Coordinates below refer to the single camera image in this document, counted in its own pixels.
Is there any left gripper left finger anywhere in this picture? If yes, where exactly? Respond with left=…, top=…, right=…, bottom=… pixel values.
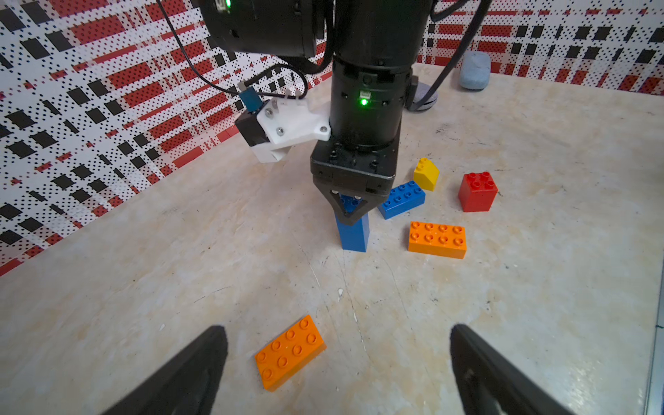
left=105, top=325, right=228, bottom=414

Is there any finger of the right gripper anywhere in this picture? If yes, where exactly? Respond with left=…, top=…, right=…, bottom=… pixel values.
left=315, top=178, right=358, bottom=226
left=352, top=193, right=388, bottom=223

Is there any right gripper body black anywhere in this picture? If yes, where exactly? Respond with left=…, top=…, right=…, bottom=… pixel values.
left=311, top=137, right=399, bottom=197

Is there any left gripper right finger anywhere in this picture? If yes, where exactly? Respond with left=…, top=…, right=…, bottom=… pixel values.
left=450, top=324, right=571, bottom=414

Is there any blue long lego brick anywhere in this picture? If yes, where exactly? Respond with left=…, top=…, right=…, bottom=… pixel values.
left=378, top=181, right=425, bottom=220

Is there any blue square lego brick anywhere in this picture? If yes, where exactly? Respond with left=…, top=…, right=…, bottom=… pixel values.
left=335, top=195, right=370, bottom=252

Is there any yellow lego brick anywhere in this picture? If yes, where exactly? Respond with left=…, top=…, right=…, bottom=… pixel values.
left=413, top=157, right=439, bottom=191

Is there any orange lego brick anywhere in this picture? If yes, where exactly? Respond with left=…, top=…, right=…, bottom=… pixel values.
left=254, top=316, right=327, bottom=392
left=408, top=221, right=467, bottom=259

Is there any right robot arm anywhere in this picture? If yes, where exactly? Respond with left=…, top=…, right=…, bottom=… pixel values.
left=199, top=1, right=462, bottom=226

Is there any red square lego brick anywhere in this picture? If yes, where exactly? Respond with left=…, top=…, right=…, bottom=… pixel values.
left=458, top=171, right=498, bottom=213

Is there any purple grey oval case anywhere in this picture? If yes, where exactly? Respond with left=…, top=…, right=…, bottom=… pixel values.
left=409, top=80, right=439, bottom=112

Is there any blue grey oval case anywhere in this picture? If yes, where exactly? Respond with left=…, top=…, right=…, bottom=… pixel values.
left=459, top=51, right=491, bottom=91

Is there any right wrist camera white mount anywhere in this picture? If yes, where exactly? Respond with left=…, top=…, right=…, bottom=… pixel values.
left=234, top=88, right=331, bottom=164

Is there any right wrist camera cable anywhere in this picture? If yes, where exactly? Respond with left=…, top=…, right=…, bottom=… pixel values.
left=155, top=0, right=310, bottom=100

